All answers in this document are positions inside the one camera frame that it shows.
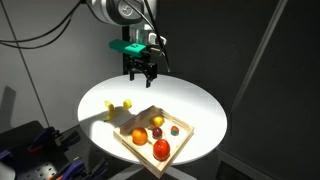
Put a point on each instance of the purple and orange spring clamp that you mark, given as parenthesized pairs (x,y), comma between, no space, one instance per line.
(75,166)
(45,136)

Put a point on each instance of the perforated metal breadboard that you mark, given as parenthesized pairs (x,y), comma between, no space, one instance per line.
(36,171)

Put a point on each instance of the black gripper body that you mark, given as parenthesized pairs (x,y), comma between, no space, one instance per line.
(143,65)

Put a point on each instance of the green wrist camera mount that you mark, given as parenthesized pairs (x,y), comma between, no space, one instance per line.
(128,47)

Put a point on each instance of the red plastic tomato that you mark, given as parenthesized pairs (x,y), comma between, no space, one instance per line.
(161,150)

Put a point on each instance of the small yellow-green plastic ball fruit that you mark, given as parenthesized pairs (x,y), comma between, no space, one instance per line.
(127,104)

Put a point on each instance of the light wooden slatted crate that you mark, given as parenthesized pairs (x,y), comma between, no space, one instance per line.
(146,151)

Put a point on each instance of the dark purple plastic plum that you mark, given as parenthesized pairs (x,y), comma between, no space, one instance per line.
(157,133)

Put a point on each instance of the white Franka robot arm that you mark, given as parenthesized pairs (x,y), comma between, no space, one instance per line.
(116,10)

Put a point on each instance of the yellow plastic banana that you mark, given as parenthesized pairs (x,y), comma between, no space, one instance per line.
(110,111)

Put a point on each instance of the small yellow-orange plastic fruit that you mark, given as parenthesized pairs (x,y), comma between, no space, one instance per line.
(157,120)

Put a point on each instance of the orange plastic orange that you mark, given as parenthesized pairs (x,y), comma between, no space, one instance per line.
(139,136)

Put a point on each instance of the light grey rounded object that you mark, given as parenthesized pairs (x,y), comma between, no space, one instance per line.
(6,172)

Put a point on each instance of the small red plastic strawberry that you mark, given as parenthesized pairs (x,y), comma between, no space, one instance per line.
(174,130)

